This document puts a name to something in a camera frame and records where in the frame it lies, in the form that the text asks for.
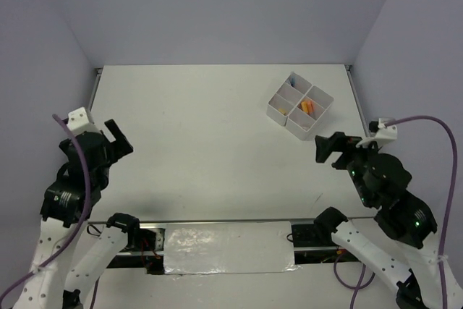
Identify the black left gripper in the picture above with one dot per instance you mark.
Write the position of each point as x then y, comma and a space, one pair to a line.
121, 146

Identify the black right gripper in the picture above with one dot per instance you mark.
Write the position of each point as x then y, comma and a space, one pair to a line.
338, 140

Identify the orange grey highlighter marker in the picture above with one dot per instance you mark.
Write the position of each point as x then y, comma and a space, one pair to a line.
307, 106

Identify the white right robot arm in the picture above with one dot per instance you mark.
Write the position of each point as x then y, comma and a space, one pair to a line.
406, 256

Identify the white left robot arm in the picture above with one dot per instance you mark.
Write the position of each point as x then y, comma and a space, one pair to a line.
52, 281

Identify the white right storage container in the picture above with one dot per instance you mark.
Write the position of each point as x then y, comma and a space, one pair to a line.
322, 103

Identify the white storage container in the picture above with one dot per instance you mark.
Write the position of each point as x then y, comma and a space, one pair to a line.
288, 98
322, 103

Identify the white left storage container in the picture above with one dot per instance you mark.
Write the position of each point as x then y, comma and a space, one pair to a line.
288, 98

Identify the silver foil covered panel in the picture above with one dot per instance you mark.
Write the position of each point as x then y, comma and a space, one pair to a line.
228, 248

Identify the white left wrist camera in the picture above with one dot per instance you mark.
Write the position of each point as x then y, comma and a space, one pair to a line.
81, 120

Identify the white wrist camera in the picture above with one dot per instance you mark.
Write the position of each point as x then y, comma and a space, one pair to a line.
380, 134
81, 120

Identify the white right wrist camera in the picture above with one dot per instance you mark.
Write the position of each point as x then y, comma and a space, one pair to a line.
380, 134

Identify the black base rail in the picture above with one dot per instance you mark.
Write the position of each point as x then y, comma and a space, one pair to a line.
147, 252

